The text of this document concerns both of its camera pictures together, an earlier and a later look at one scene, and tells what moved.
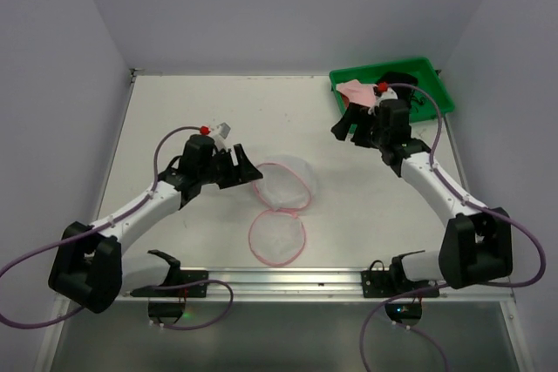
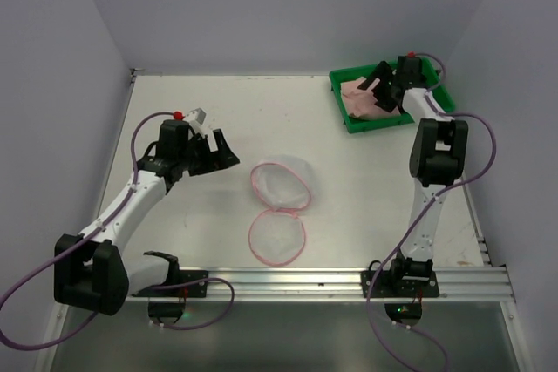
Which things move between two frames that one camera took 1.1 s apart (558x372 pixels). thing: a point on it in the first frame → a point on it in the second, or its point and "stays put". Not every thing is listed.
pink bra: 358,92 stays put
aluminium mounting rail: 311,286 stays put
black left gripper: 227,167 → 207,155
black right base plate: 387,283 stays put
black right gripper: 363,126 → 390,88
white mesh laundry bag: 276,236 stays put
